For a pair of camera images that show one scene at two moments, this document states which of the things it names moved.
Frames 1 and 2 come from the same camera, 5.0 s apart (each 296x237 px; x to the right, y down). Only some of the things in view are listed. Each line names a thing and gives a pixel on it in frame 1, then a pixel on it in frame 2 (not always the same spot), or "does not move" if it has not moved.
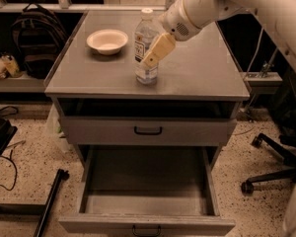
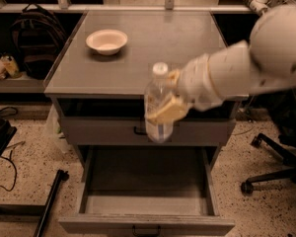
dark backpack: x=38 y=36 does not move
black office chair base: x=291 y=148 does not move
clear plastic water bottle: x=146 y=35 -> x=156 y=91
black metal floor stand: x=42 y=209 does not move
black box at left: x=1 y=134 does not move
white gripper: x=176 y=20 -> x=196 y=83
